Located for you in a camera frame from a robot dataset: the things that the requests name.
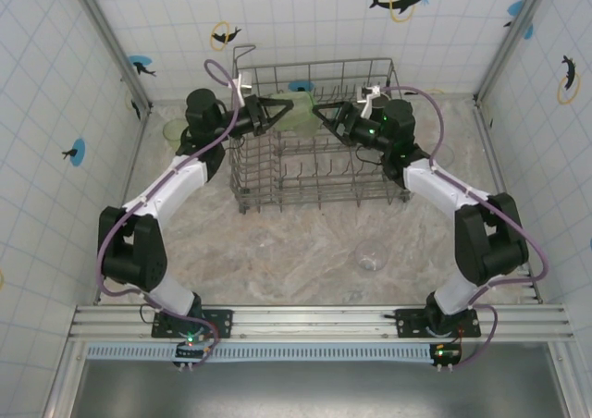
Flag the short green translucent cup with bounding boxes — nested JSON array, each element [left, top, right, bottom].
[[269, 90, 321, 136]]

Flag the tall green translucent tumbler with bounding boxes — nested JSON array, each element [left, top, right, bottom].
[[162, 119, 187, 154]]

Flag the clear glass with base sticker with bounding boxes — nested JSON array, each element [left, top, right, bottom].
[[354, 240, 389, 273]]

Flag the blue oval black shark sticker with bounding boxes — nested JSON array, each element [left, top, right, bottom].
[[128, 55, 158, 78]]

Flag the blue oval black fish sticker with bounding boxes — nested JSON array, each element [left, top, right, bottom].
[[61, 138, 88, 167]]

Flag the blue patch black fin sticker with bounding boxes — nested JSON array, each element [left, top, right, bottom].
[[502, 0, 536, 40]]

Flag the circuit board with LED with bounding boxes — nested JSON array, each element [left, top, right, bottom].
[[428, 341, 463, 374], [173, 332, 218, 372]]

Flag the grey metal panel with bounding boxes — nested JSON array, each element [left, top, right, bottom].
[[68, 360, 570, 418]]

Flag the black dolphin yellow ring sticker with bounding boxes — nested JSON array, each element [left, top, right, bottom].
[[124, 88, 142, 122]]

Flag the small dolphin yellow ring sticker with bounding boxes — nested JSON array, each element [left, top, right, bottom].
[[210, 19, 243, 52]]

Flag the aluminium table side rail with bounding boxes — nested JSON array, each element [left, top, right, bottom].
[[474, 98, 543, 304], [94, 105, 154, 304]]

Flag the grey wire dish rack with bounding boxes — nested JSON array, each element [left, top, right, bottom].
[[228, 43, 413, 215]]

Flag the aluminium corner post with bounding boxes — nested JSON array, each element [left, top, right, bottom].
[[68, 0, 154, 114], [474, 0, 556, 107]]

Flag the black seahorse yellow ring sticker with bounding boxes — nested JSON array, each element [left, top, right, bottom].
[[556, 55, 583, 106]]

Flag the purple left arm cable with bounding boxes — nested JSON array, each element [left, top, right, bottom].
[[95, 58, 244, 368]]

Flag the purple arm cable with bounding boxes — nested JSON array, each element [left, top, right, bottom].
[[95, 58, 244, 368], [381, 84, 550, 371]]

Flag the aluminium mounting rail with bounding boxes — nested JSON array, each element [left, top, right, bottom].
[[68, 302, 575, 344]]

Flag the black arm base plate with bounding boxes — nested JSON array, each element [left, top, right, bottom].
[[151, 307, 234, 340], [395, 307, 481, 340]]

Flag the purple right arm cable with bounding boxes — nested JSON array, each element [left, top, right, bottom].
[[381, 84, 550, 371]]

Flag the light blue cable duct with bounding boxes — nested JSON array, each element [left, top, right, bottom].
[[85, 343, 438, 362]]

